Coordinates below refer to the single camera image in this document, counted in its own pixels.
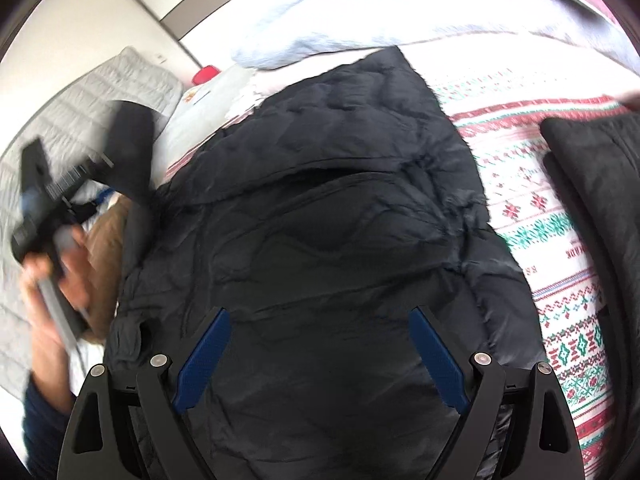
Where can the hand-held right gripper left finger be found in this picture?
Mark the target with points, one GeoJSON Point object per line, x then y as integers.
{"type": "Point", "coordinates": [202, 360]}

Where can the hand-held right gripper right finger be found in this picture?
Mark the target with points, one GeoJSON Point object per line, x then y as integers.
{"type": "Point", "coordinates": [440, 360]}

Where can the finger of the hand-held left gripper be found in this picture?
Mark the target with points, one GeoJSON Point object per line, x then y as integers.
{"type": "Point", "coordinates": [80, 176]}

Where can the black puffer jacket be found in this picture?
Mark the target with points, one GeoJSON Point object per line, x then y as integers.
{"type": "Point", "coordinates": [330, 240]}

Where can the person's left forearm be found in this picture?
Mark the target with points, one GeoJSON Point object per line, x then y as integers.
{"type": "Point", "coordinates": [45, 415]}

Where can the person's left hand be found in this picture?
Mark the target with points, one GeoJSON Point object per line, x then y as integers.
{"type": "Point", "coordinates": [75, 280]}

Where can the grey quilted blanket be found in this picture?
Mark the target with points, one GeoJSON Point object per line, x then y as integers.
{"type": "Point", "coordinates": [85, 110]}

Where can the white bed sheet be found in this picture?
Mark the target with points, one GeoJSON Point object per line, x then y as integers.
{"type": "Point", "coordinates": [215, 105]}

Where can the small red object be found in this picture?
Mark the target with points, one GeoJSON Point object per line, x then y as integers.
{"type": "Point", "coordinates": [205, 76]}

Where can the printed patterned blanket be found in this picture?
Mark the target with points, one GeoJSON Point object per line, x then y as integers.
{"type": "Point", "coordinates": [545, 210]}

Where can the closet door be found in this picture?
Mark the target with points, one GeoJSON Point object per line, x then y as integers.
{"type": "Point", "coordinates": [187, 12]}

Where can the dark folded cloth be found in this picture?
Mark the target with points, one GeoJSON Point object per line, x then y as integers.
{"type": "Point", "coordinates": [595, 170]}

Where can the light blue fluffy blanket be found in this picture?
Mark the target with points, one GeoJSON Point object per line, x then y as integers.
{"type": "Point", "coordinates": [380, 5]}

